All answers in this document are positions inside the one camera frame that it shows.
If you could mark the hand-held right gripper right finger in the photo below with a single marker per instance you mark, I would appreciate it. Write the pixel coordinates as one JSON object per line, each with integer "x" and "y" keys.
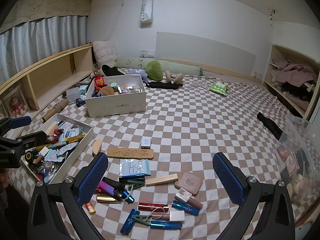
{"x": 228, "y": 180}

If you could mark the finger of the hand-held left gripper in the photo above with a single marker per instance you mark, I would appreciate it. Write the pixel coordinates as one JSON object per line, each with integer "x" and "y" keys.
{"x": 33, "y": 138}
{"x": 21, "y": 121}

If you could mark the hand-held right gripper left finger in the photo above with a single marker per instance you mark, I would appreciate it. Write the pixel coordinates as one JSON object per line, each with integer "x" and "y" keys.
{"x": 93, "y": 177}

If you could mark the shallow white box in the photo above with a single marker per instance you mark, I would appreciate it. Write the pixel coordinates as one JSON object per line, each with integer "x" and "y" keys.
{"x": 82, "y": 140}

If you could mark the small white printed cube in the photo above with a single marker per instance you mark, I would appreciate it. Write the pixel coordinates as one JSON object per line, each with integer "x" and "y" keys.
{"x": 185, "y": 196}

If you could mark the red lighter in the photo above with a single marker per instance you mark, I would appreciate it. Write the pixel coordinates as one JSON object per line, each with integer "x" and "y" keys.
{"x": 97, "y": 191}
{"x": 152, "y": 206}

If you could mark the doll in clear box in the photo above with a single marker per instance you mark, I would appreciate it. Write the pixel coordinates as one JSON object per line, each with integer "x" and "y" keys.
{"x": 17, "y": 105}

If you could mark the purple lighter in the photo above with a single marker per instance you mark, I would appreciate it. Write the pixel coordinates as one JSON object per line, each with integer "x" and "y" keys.
{"x": 107, "y": 188}

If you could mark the black round tin gold print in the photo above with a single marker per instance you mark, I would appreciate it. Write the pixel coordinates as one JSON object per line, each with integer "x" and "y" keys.
{"x": 30, "y": 156}

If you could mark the gold lighter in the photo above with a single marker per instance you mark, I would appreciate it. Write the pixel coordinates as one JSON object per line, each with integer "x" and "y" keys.
{"x": 107, "y": 199}

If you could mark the small orange tube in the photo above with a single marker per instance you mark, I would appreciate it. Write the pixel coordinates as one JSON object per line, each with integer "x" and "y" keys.
{"x": 90, "y": 208}

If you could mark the half-round wooden block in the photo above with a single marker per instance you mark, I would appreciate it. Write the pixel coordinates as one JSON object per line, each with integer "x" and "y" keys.
{"x": 97, "y": 146}

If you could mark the clear clamshell packet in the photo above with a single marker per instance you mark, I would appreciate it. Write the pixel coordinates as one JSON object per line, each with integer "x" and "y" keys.
{"x": 64, "y": 125}

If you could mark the cardboard tube with twine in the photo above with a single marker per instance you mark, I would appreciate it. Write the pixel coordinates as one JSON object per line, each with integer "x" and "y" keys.
{"x": 53, "y": 110}

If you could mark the gold foil box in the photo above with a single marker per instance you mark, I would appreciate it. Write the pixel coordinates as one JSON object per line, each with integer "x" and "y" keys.
{"x": 74, "y": 138}

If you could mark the blue white sachet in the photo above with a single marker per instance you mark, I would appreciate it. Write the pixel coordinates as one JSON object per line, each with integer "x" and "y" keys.
{"x": 135, "y": 167}

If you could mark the green clothespin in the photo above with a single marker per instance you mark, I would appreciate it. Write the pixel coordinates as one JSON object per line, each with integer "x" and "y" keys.
{"x": 140, "y": 220}
{"x": 136, "y": 183}

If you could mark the carved wooden plaque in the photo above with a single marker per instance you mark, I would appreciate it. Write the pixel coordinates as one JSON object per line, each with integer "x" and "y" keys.
{"x": 130, "y": 153}

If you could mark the wooden bedside shelf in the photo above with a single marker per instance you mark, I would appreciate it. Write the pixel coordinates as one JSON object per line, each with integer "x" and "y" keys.
{"x": 50, "y": 80}

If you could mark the checked bed sheet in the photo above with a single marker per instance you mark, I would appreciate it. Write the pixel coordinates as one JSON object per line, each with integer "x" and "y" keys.
{"x": 200, "y": 130}

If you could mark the translucent plastic box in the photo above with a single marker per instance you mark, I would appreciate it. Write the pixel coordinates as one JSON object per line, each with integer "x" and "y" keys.
{"x": 73, "y": 95}

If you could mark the dark blue jar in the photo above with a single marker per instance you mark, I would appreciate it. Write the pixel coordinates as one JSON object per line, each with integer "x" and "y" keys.
{"x": 80, "y": 102}

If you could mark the white charger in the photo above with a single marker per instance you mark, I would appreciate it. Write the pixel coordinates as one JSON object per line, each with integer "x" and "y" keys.
{"x": 146, "y": 142}

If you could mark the pink tube white cap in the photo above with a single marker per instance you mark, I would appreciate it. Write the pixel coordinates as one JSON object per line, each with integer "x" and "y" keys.
{"x": 175, "y": 215}

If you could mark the long wooden block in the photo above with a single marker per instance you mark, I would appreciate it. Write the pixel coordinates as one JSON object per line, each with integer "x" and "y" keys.
{"x": 161, "y": 179}

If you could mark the black sock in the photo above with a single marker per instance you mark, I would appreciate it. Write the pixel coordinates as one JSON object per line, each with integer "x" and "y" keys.
{"x": 270, "y": 126}

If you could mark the clear plastic storage bin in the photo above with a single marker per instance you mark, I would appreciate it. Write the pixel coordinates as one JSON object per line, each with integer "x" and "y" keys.
{"x": 300, "y": 160}

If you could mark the white shoe box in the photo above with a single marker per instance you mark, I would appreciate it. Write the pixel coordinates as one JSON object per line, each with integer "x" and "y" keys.
{"x": 117, "y": 105}

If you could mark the red snack packet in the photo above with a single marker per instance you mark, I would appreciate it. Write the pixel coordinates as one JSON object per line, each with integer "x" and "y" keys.
{"x": 99, "y": 82}

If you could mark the grey blue curtain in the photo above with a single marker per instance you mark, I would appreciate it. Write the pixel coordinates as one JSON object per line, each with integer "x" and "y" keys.
{"x": 37, "y": 37}

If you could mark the round cork lid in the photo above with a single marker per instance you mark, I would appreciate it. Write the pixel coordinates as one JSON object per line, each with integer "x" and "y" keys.
{"x": 106, "y": 91}

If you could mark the green tissue packet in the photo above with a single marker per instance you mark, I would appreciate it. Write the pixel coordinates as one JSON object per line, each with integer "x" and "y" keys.
{"x": 218, "y": 89}

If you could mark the fluffy white pillow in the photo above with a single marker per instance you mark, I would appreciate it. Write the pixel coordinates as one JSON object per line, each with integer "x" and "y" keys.
{"x": 105, "y": 53}

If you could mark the purple plush toy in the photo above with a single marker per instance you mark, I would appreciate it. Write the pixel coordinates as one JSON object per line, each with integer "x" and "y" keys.
{"x": 138, "y": 74}

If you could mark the long black cloth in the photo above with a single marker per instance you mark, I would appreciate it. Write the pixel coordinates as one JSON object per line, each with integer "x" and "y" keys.
{"x": 162, "y": 85}

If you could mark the brown teddy bear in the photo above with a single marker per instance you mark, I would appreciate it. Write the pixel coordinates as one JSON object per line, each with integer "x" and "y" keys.
{"x": 173, "y": 78}

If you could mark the beige printed valance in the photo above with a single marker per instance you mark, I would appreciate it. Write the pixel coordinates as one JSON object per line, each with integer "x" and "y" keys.
{"x": 50, "y": 7}

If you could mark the green checked bolster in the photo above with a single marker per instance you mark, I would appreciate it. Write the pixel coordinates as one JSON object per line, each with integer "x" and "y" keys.
{"x": 180, "y": 67}

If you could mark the green plush toy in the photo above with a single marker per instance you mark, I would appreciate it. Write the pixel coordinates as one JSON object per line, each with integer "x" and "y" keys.
{"x": 154, "y": 70}

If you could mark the pile of clothes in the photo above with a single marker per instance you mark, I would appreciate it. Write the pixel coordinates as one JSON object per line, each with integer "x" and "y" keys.
{"x": 295, "y": 75}

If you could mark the wooden wardrobe shelf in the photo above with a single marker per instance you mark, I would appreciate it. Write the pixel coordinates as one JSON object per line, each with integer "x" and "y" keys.
{"x": 272, "y": 55}

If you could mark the hanging white bag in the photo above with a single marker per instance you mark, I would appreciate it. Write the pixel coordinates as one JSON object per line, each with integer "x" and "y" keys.
{"x": 146, "y": 10}

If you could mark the white wall socket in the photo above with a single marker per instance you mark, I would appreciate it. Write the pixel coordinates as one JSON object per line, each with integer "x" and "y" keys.
{"x": 147, "y": 53}

